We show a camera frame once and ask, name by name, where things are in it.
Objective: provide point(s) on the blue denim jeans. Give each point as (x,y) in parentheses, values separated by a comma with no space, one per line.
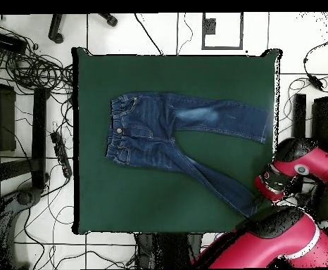
(152,126)

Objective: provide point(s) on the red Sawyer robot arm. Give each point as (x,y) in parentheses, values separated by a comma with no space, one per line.
(279,242)

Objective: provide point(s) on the dark green table cloth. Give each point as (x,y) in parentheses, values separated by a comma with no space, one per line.
(152,202)

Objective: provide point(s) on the black power adapter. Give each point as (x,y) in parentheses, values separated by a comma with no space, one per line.
(316,82)

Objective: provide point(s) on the black power strip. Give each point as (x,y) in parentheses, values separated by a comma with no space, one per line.
(61,154)

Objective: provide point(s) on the black chair leg with caster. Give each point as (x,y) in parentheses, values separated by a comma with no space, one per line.
(110,20)
(55,31)

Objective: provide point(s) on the black stand frame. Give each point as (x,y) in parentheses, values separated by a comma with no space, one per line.
(299,115)
(39,135)

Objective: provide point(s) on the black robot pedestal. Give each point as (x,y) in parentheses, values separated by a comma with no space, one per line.
(169,250)

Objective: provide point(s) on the grey square frame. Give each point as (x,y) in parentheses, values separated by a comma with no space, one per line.
(222,47)

